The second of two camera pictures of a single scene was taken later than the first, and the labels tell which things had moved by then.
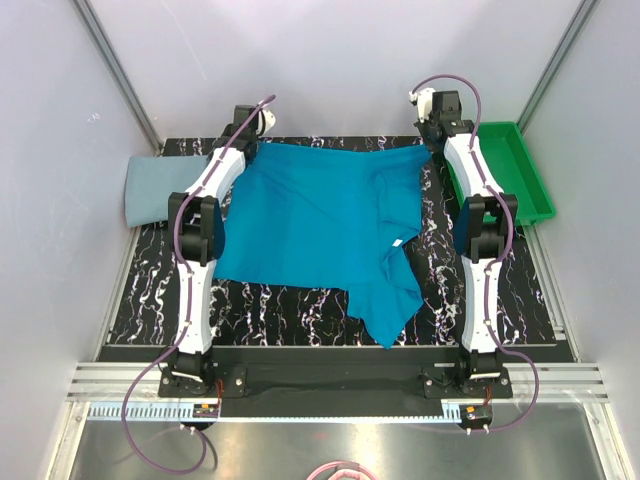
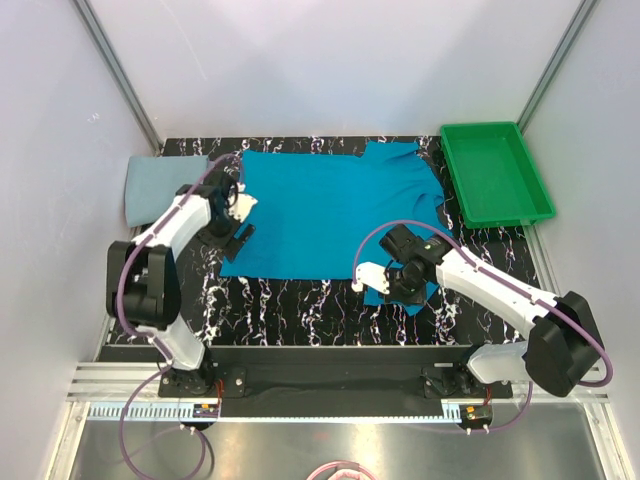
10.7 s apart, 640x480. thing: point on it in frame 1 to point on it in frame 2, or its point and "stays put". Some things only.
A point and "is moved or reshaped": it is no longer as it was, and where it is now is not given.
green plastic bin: x=509 y=159 stays put
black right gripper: x=421 y=126 to x=394 y=296
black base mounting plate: x=330 y=383 stays put
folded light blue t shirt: x=150 y=181 stays put
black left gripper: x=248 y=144 to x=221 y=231
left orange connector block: x=205 y=410 stays put
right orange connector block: x=476 y=413 stays put
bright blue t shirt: x=330 y=216 is moved or reshaped
